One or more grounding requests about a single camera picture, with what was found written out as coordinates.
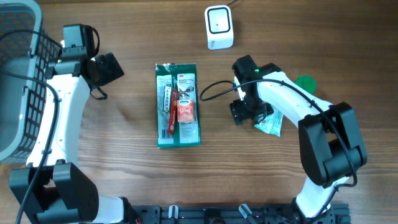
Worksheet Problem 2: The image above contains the teal wet wipes pack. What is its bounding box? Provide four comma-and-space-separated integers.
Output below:
254, 108, 284, 137

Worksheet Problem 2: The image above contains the green lidded small jar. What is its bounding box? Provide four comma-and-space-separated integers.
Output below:
294, 75, 317, 94

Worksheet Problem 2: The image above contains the orange tissue pack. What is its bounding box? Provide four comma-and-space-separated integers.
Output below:
177, 99, 195, 123

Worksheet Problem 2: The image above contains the green white candy bar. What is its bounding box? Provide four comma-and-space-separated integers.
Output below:
162, 85, 173, 115

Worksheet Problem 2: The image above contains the green glove package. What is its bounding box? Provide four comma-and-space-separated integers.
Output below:
155, 63, 201, 148

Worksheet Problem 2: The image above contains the red Nescafe coffee stick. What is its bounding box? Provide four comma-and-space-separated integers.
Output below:
168, 88, 178, 136

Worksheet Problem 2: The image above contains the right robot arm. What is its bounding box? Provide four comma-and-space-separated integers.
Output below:
230, 55, 368, 222

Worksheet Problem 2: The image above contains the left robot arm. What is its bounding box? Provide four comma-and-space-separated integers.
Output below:
9, 24, 138, 223

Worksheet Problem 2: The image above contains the white barcode scanner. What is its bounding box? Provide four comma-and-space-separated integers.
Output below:
204, 5, 234, 50

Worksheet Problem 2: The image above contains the grey plastic mesh basket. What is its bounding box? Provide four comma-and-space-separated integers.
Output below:
1, 0, 61, 163

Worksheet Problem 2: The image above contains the black right camera cable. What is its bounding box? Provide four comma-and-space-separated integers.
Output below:
199, 78, 358, 224

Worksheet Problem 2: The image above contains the black camera cable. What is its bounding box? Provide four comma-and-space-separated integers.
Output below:
0, 28, 63, 224
199, 78, 358, 224

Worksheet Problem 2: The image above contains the black left camera cable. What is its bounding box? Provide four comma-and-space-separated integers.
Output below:
0, 28, 63, 224

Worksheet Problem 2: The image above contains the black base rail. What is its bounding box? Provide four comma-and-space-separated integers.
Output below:
127, 203, 351, 224

